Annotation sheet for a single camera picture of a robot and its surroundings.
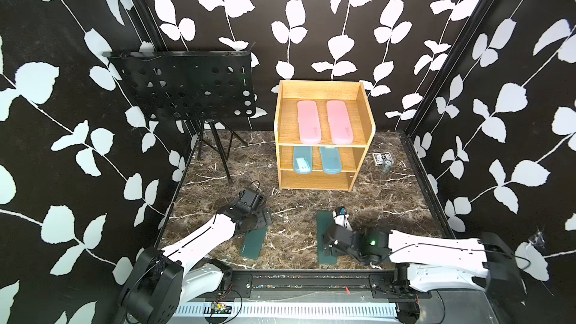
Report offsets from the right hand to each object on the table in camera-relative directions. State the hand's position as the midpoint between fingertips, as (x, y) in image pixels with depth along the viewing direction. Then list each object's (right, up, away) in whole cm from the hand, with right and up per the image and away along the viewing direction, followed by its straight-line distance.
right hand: (328, 239), depth 77 cm
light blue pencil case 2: (-9, +28, +9) cm, 30 cm away
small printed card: (+30, +28, +31) cm, 51 cm away
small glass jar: (+31, +24, +26) cm, 47 cm away
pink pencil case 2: (-7, +42, +1) cm, 42 cm away
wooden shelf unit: (-14, +54, +9) cm, 57 cm away
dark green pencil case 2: (-28, -3, +5) cm, 28 cm away
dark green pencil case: (+1, +2, +14) cm, 14 cm away
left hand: (-25, +5, +9) cm, 27 cm away
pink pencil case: (+4, +39, -1) cm, 39 cm away
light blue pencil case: (+2, +28, +9) cm, 29 cm away
